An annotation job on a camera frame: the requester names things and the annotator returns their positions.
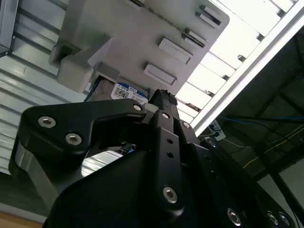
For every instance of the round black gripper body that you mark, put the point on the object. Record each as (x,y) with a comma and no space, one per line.
(123,194)

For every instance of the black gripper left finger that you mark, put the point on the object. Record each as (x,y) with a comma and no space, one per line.
(78,118)

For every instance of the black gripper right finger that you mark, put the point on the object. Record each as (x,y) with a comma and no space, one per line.
(190,133)

